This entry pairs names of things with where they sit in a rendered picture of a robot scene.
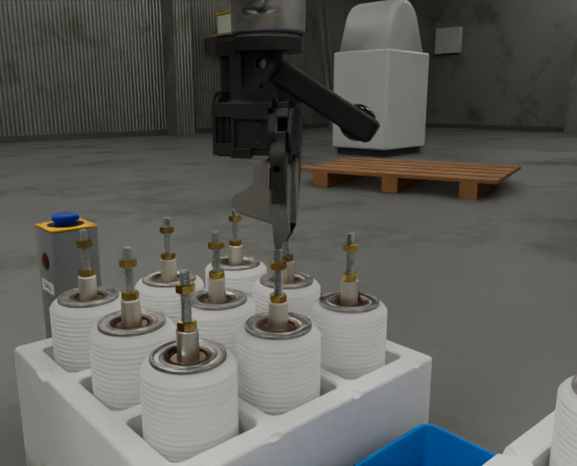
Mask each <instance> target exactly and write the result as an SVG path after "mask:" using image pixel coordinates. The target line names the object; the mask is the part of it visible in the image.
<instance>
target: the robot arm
mask: <svg viewBox="0 0 577 466"><path fill-rule="evenodd" d="M230 19H231V33H232V34H233V35H234V36H237V37H236V38H233V42H215V55H216V56H220V74H221V92H217V93H216V94H215V96H214V102H213V103H211V105H212V137H213V154H218V156H231V158H247V159H251V158H252V156H253V155H260V156H269V158H268V159H267V160H263V161H260V162H259V163H257V164H256V166H255V167H254V169H253V181H252V184H251V185H250V186H248V188H246V189H244V190H241V191H239V192H237V193H235V194H234V196H233V198H232V206H233V208H234V210H235V211H236V212H237V213H239V214H241V215H246V216H248V217H252V218H255V219H258V220H261V221H264V222H266V223H269V224H271V225H272V228H273V238H274V244H275V250H280V249H281V248H282V246H283V245H284V243H285V241H287V240H289V237H290V235H291V234H292V232H293V230H294V228H295V227H296V225H297V215H298V206H299V190H300V180H301V144H302V111H301V105H302V103H304V104H306V105H308V106H309V107H311V108H312V109H313V110H314V111H316V112H317V113H319V114H320V115H322V116H323V117H325V118H327V119H328V120H330V121H331V122H333V123H334V124H336V125H338V126H339V128H340V130H341V132H342V134H343V135H344V136H345V137H346V138H348V139H349V140H352V141H362V142H368V141H370V140H371V139H372V138H373V137H374V135H375V134H376V132H377V131H378V130H379V128H380V123H379V121H378V120H376V119H375V115H374V112H373V111H372V110H371V109H370V108H369V107H368V106H366V105H364V104H352V103H350V102H349V101H347V100H346V99H344V98H343V97H341V96H340V95H338V94H337V93H335V92H333V91H331V90H330V89H328V88H327V87H326V86H325V85H323V84H322V83H320V82H319V81H317V80H315V79H314V78H312V77H311V76H309V75H308V74H306V73H304V72H303V71H301V70H300V69H298V68H297V67H295V66H293V65H292V64H290V63H289V62H287V61H283V55H294V54H301V53H303V39H302V38H300V37H301V36H302V35H304V33H305V23H306V0H230ZM263 59H265V61H266V65H265V68H263V69H261V62H262V60H263ZM220 94H221V98H218V97H219V95H220ZM216 96H217V98H216V101H215V97H216Z"/></svg>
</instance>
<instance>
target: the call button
mask: <svg viewBox="0 0 577 466"><path fill-rule="evenodd" d="M79 219H80V216H79V214H78V213H74V212H64V213H57V214H53V215H51V220H52V221H53V222H55V225H56V226H70V225H75V224H77V220H79Z"/></svg>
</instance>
